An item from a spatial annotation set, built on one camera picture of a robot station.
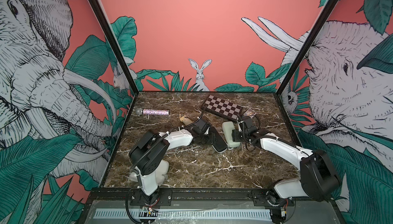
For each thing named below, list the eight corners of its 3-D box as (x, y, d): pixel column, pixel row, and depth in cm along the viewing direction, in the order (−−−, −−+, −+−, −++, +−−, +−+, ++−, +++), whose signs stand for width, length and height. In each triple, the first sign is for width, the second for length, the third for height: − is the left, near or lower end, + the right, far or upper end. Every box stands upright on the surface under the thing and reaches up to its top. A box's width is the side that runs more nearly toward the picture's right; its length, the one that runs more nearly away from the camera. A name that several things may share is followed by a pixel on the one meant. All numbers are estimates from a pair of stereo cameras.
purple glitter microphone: (137, 115, 108) (135, 112, 105) (139, 111, 111) (137, 108, 107) (168, 117, 108) (167, 113, 104) (169, 113, 110) (168, 109, 107)
